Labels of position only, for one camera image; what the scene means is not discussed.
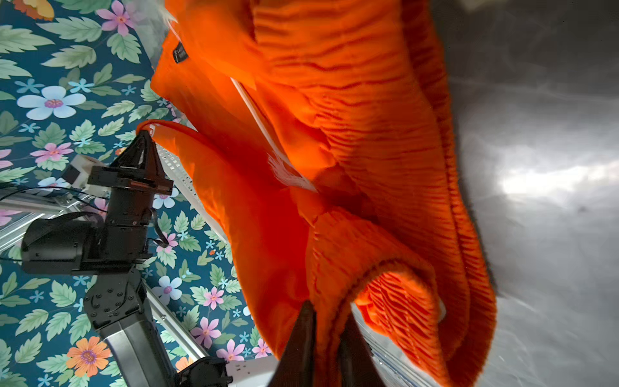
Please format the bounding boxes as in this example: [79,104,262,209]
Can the orange shorts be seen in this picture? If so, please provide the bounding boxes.
[140,1,496,386]

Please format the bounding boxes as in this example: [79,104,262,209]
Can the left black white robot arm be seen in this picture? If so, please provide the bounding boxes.
[21,131,233,386]

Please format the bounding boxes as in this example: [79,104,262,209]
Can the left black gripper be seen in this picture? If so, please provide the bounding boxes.
[88,131,173,261]

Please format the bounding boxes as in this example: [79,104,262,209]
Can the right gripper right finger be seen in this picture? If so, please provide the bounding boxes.
[338,316,385,387]

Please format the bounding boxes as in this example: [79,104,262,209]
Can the white perforated plastic basket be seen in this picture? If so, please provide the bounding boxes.
[157,145,229,243]

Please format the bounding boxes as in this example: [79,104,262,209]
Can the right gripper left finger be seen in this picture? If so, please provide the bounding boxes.
[268,301,316,387]

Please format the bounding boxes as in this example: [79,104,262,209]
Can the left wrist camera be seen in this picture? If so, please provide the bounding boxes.
[61,154,111,198]

